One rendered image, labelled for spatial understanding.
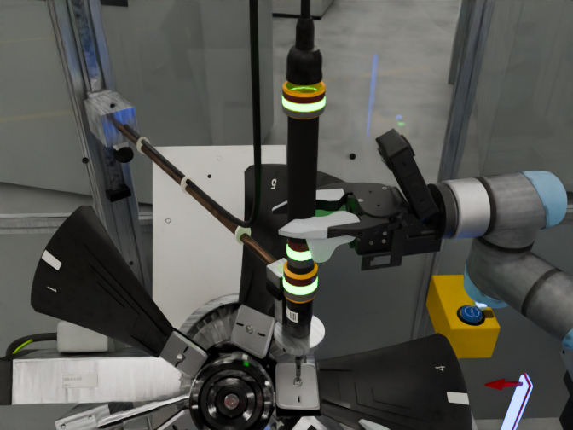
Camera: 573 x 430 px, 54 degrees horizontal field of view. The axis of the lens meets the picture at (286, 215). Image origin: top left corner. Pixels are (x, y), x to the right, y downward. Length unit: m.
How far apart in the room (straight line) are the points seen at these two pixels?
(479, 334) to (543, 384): 1.09
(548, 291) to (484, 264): 0.09
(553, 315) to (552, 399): 1.60
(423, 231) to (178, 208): 0.54
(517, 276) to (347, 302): 1.03
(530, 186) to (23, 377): 0.84
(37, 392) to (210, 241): 0.39
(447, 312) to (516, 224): 0.47
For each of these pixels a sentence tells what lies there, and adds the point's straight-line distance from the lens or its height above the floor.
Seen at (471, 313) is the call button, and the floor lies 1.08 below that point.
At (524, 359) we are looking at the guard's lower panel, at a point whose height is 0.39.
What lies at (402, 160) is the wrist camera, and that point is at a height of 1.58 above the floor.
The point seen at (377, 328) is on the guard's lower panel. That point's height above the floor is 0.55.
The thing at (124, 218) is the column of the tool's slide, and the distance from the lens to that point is 1.40.
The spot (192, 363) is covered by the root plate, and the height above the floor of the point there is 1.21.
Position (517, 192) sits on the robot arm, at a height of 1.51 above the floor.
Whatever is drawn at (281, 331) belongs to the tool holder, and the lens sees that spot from 0.78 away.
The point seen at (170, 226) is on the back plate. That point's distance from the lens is 1.10.
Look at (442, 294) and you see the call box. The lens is 1.22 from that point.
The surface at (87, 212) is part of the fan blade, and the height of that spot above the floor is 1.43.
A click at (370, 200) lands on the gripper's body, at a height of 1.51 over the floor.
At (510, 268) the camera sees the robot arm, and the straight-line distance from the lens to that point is 0.78.
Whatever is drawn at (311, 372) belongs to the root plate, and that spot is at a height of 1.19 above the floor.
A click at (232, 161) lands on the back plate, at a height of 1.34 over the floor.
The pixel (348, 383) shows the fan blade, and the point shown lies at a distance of 0.88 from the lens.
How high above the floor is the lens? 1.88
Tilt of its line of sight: 35 degrees down
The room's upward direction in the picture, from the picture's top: straight up
